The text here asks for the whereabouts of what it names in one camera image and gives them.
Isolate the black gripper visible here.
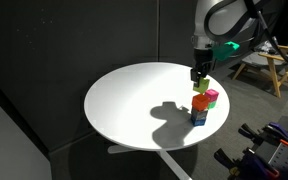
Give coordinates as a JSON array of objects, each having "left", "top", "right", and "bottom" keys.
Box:
[{"left": 190, "top": 46, "right": 217, "bottom": 83}]

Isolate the pink block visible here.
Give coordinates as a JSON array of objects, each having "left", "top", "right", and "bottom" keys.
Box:
[{"left": 204, "top": 88, "right": 220, "bottom": 103}]

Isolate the green block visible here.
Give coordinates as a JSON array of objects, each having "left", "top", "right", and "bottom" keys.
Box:
[{"left": 207, "top": 99, "right": 218, "bottom": 110}]

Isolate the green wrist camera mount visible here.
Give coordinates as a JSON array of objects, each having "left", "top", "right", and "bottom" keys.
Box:
[{"left": 212, "top": 41, "right": 241, "bottom": 62}]

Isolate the orange block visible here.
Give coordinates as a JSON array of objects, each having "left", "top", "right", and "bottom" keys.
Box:
[{"left": 191, "top": 93, "right": 210, "bottom": 112}]

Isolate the purple clamp with orange tip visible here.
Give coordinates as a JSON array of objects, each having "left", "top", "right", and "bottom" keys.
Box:
[
  {"left": 213, "top": 148, "right": 281, "bottom": 180},
  {"left": 262, "top": 121, "right": 288, "bottom": 149}
]

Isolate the blue block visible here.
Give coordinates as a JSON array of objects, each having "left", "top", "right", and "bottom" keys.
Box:
[{"left": 190, "top": 115, "right": 207, "bottom": 127}]

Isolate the round white table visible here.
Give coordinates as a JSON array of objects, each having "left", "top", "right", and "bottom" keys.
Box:
[{"left": 83, "top": 61, "right": 231, "bottom": 152}]

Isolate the yellow-green translucent block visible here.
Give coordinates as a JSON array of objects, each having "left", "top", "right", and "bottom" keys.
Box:
[{"left": 192, "top": 77, "right": 211, "bottom": 95}]

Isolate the white table base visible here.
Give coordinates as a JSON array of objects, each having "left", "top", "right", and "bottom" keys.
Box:
[{"left": 107, "top": 143, "right": 194, "bottom": 180}]

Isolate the wooden chair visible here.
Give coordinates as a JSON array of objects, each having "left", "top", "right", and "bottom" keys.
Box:
[{"left": 231, "top": 41, "right": 288, "bottom": 99}]

